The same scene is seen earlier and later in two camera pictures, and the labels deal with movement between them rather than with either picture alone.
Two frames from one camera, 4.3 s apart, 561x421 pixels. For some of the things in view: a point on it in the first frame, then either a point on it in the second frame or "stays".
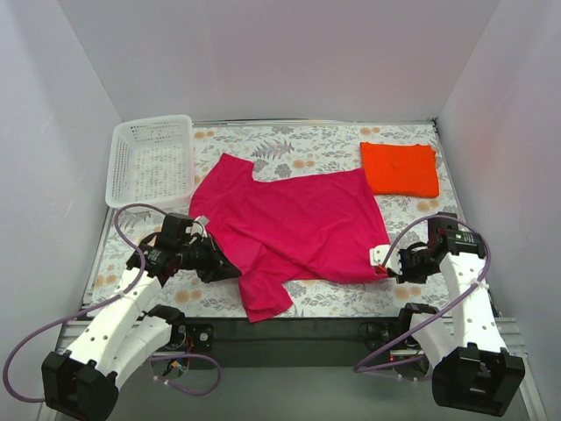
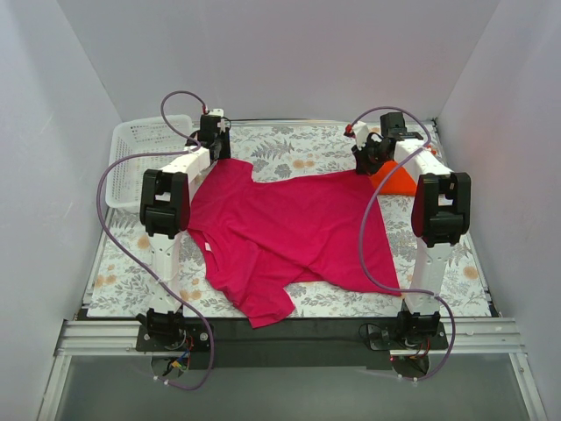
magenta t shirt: [276, 233] stays
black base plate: [349, 343] stays
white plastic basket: [151, 162] stays
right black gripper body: [395, 267] to [365, 159]
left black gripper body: [215, 261] to [220, 147]
